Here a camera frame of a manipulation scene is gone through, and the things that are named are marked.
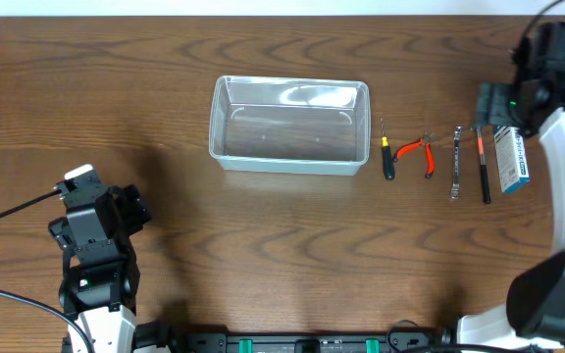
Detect clear plastic container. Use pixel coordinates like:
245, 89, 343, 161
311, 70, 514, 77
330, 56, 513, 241
209, 76, 371, 177

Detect black yellow screwdriver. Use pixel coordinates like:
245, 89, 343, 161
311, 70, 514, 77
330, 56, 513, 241
380, 119, 395, 180

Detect small black orange hammer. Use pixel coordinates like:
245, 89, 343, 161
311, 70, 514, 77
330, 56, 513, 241
471, 126, 491, 204

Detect white blue cardboard box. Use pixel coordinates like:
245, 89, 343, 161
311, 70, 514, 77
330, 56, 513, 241
493, 126, 530, 194

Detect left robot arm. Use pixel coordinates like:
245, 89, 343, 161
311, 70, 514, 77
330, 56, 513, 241
48, 165, 152, 352

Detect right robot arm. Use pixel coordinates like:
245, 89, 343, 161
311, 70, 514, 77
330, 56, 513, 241
453, 22, 565, 352

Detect orange handled pliers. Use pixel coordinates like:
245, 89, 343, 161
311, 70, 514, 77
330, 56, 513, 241
392, 131, 436, 179

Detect black left cable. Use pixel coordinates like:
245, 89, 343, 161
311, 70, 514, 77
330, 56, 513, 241
0, 189, 95, 353

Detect silver ring wrench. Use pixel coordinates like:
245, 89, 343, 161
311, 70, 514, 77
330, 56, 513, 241
449, 126, 463, 200

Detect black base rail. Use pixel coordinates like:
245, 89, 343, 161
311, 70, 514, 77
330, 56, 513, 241
131, 321, 456, 353

